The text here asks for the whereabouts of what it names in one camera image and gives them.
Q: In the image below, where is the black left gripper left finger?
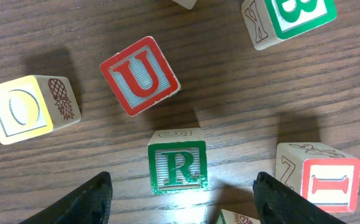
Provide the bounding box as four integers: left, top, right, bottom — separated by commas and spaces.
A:
21, 171, 113, 224

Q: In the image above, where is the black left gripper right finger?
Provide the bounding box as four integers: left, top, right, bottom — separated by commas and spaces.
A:
252, 172, 345, 224

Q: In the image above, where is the yellow O side block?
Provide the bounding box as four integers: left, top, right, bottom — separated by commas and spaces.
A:
215, 209, 261, 224

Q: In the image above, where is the red I block lower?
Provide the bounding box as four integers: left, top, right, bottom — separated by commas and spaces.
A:
275, 142, 360, 213

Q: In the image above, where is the yellow O top block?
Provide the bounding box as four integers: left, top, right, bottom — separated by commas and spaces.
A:
0, 75, 81, 145

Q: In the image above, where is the red U block upper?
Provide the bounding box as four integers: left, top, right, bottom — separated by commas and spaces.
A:
99, 36, 181, 116

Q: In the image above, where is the green B wooden block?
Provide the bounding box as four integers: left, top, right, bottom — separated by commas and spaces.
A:
241, 0, 337, 50

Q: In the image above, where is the yellow block centre top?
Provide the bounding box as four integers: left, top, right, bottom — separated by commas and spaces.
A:
172, 0, 197, 9

